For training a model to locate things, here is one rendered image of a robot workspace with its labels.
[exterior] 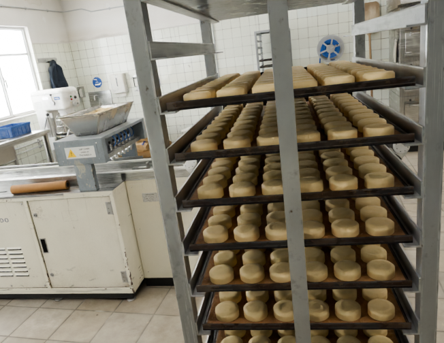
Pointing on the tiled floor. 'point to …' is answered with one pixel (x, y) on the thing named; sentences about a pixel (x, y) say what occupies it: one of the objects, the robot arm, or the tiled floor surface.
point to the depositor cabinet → (66, 244)
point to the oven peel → (372, 9)
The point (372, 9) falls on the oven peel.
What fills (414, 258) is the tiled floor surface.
